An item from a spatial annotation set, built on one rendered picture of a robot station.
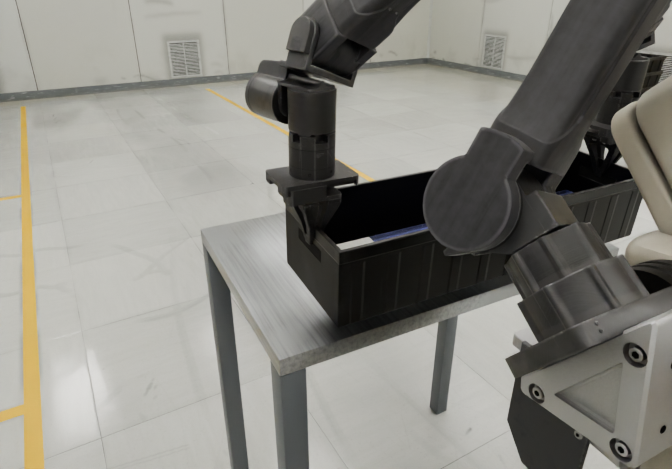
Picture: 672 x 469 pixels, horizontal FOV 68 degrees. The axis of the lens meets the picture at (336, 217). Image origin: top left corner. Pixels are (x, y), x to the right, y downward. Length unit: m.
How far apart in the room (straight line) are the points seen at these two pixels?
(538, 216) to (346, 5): 0.30
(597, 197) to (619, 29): 0.48
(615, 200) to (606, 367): 0.56
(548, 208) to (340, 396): 1.46
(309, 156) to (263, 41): 7.14
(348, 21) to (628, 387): 0.40
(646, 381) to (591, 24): 0.25
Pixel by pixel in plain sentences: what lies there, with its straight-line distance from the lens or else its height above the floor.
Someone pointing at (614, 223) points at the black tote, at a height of 0.90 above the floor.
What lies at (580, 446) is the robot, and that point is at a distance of 0.62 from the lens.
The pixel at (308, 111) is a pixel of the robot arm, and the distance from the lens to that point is 0.57.
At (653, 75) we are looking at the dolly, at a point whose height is 0.42.
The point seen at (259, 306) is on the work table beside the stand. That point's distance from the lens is 0.81.
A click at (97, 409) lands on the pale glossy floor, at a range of 1.92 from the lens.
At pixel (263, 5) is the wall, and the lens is 7.69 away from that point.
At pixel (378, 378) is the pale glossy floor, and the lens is 1.86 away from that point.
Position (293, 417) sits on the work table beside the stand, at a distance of 0.79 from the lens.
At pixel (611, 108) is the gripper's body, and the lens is 0.96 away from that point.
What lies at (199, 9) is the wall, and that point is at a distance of 7.40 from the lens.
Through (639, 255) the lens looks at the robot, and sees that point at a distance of 0.48.
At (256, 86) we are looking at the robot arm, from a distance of 0.64.
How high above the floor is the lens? 1.26
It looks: 25 degrees down
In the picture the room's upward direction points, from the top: straight up
